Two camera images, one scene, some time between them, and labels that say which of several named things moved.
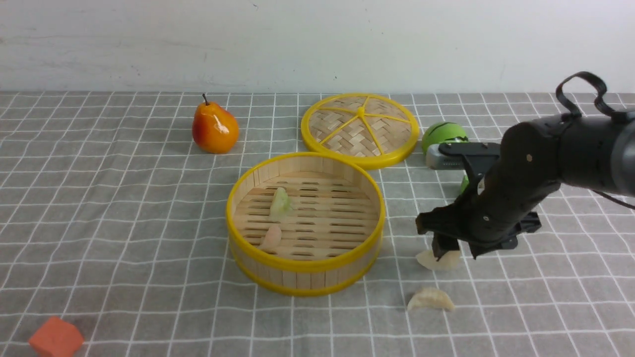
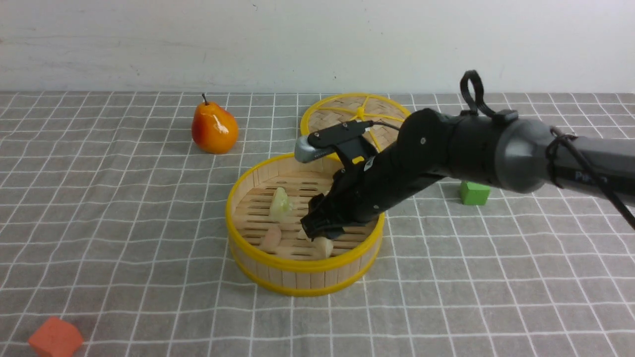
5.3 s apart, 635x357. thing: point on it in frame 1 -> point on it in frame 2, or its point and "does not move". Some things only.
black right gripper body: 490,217 -> 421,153
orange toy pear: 215,130 does not move
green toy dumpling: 282,207 does not move
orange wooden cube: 56,337 does not move
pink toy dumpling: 273,239 does not move
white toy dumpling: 450,260 -> 322,248
